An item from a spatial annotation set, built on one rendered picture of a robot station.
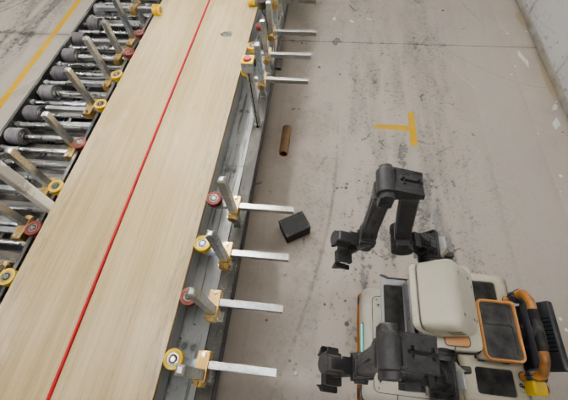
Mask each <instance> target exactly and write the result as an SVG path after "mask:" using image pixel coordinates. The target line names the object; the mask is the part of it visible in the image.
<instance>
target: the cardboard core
mask: <svg viewBox="0 0 568 400"><path fill-rule="evenodd" d="M291 130H292V127H291V126H289V125H284V126H283V128H282V134H281V144H280V150H279V155H280V156H287V155H288V149H289V143H290V136H291Z"/></svg>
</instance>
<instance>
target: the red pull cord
mask: <svg viewBox="0 0 568 400"><path fill-rule="evenodd" d="M209 2H210V0H208V2H207V4H206V6H205V10H204V12H203V14H202V16H201V18H200V21H199V24H198V26H197V29H196V31H195V33H194V37H193V39H192V41H191V43H190V45H189V48H188V51H187V53H186V56H185V58H184V60H183V64H182V66H181V68H180V70H179V72H178V75H177V78H176V80H175V83H174V85H173V87H172V90H171V93H170V95H169V97H168V99H167V103H166V105H165V107H164V110H163V112H162V115H161V117H160V120H159V122H158V124H157V126H156V130H155V133H154V134H153V137H152V139H151V141H150V144H149V147H148V149H147V152H146V153H145V157H144V160H143V161H142V163H141V166H140V168H139V171H138V174H137V176H136V179H135V180H134V184H133V187H132V189H131V190H130V193H129V195H128V198H127V201H126V203H125V206H124V208H123V211H122V213H121V216H120V217H119V220H118V222H117V226H116V228H115V230H114V233H113V235H112V238H111V240H110V243H109V245H108V247H107V249H106V253H105V255H104V257H103V260H102V262H101V265H100V267H99V270H98V272H97V274H96V278H95V280H94V282H93V284H92V287H91V289H90V292H89V294H88V297H87V299H86V301H85V305H84V307H83V309H82V311H81V313H80V316H79V319H78V321H77V324H76V326H75V328H74V332H73V334H72V336H71V338H70V340H69V343H68V346H67V348H66V351H65V353H64V356H63V359H62V361H61V363H60V365H59V367H58V370H57V373H56V375H55V378H54V380H53V383H52V385H51V388H50V390H49V392H48V394H47V397H46V400H51V397H52V394H53V392H54V389H55V387H56V384H57V381H58V379H59V376H60V375H61V372H62V370H63V366H64V364H65V362H66V359H67V357H68V354H69V351H70V349H71V347H72V345H73V342H74V339H75V337H76V334H77V332H78V329H79V326H80V324H81V321H82V320H83V317H84V315H85V311H86V309H87V307H88V304H89V302H90V299H91V296H92V294H93V292H94V290H95V287H96V284H97V282H98V279H99V277H100V274H101V271H102V269H103V266H104V265H105V262H106V260H107V257H108V254H109V252H110V249H111V247H112V244H113V241H114V239H115V237H116V235H117V231H118V229H119V227H120V225H121V222H122V220H123V217H124V214H125V212H126V210H127V208H128V204H129V202H130V200H131V197H132V195H133V192H134V189H135V187H136V184H137V183H138V180H139V176H140V174H141V172H142V170H143V167H144V165H145V162H146V159H147V157H148V155H149V153H150V149H151V147H152V145H153V142H154V140H155V137H156V134H157V132H158V129H159V128H160V125H161V121H162V119H163V117H164V115H165V112H166V110H167V107H168V104H169V102H170V100H171V98H172V94H173V92H174V90H175V87H176V85H177V82H178V79H179V77H180V74H181V73H182V70H183V66H184V64H185V62H186V60H187V57H188V54H189V52H190V49H191V47H192V45H193V43H194V39H195V37H196V35H197V32H198V30H199V27H200V24H201V22H202V19H203V18H204V15H205V11H206V9H207V7H208V5H209Z"/></svg>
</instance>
